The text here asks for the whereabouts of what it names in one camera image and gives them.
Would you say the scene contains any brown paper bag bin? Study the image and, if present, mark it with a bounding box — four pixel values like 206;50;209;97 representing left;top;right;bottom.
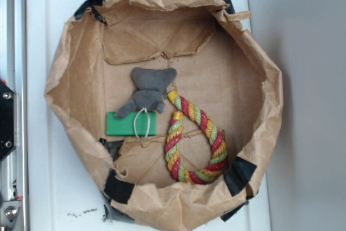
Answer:
45;0;283;230

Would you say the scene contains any gray plush elephant toy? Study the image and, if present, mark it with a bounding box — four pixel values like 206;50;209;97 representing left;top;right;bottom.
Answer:
116;67;177;118

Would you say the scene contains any white rubber band loop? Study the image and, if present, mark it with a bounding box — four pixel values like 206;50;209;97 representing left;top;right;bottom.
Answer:
133;108;151;140

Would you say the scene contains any green rectangular block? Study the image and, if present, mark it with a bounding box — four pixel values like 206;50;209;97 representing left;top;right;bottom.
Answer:
106;112;156;136

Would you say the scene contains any white plastic tray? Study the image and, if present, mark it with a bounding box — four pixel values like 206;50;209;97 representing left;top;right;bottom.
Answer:
25;0;271;231

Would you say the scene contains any multicolor twisted rope toy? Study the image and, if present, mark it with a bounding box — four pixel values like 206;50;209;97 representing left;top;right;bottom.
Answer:
164;90;228;184

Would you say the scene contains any black metal bracket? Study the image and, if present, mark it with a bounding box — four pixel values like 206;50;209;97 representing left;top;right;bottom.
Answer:
0;80;15;162

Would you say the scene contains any aluminum frame rail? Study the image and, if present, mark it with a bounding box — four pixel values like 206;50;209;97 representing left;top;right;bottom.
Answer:
1;0;30;230

